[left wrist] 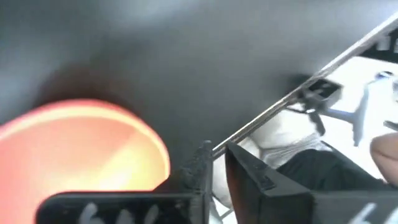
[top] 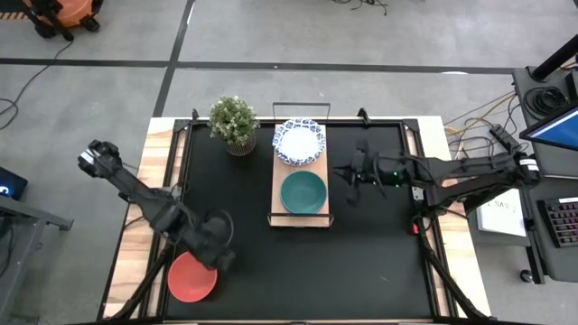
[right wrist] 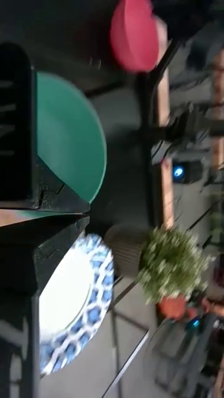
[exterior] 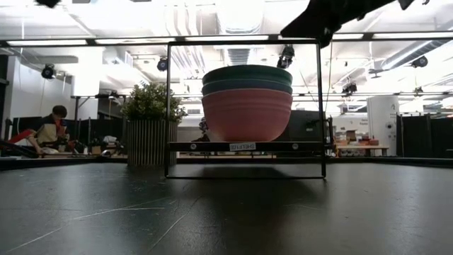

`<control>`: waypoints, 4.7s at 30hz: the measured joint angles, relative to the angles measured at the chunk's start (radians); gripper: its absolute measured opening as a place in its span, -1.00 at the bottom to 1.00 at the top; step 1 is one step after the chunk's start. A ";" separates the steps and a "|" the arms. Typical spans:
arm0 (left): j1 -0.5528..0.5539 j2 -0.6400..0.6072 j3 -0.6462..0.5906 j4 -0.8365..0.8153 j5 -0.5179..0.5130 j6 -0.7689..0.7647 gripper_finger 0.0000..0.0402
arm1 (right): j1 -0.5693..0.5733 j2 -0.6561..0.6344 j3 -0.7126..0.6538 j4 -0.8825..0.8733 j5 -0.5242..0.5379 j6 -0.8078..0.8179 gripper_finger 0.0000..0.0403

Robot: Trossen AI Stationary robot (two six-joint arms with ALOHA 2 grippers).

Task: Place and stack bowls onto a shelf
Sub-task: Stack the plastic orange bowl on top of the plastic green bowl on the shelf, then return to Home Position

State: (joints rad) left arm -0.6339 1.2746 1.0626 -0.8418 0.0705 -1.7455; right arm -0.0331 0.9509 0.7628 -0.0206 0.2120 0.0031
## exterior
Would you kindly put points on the black ceiling rail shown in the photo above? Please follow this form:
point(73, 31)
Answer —
point(180, 39)

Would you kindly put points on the black metal stand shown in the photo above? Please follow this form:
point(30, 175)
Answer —
point(76, 117)

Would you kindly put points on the black partition panel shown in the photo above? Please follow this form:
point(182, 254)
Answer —
point(424, 136)

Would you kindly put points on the red bar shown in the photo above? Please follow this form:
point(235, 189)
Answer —
point(21, 136)

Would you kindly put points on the green plant in ribbed pot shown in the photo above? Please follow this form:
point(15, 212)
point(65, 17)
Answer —
point(148, 141)

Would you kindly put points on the blue ribbed bowl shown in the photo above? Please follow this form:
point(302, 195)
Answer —
point(247, 85)

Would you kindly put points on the black table mat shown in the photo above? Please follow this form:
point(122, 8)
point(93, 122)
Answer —
point(226, 226)

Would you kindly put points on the green ribbed bowl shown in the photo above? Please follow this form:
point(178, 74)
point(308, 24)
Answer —
point(247, 72)

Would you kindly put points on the dark cabinet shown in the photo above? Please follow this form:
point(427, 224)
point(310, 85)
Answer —
point(308, 127)

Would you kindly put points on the white cylindrical column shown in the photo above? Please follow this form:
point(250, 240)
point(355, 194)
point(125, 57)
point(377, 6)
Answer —
point(382, 120)

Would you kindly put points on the black ceiling spotlight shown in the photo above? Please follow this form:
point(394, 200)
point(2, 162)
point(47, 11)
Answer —
point(48, 72)
point(285, 57)
point(419, 62)
point(349, 89)
point(162, 64)

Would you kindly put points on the person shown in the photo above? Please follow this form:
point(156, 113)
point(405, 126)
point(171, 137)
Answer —
point(53, 131)

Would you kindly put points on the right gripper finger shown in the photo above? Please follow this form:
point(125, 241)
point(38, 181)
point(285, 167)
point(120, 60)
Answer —
point(311, 21)
point(327, 37)

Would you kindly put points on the wooden shelf with black frame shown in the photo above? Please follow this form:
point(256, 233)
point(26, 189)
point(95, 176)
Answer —
point(212, 146)

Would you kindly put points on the wooden background table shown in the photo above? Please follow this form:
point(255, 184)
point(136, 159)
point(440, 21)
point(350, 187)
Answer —
point(361, 147)

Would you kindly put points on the pink ribbed bowl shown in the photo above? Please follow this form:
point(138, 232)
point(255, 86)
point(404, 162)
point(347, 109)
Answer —
point(247, 117)

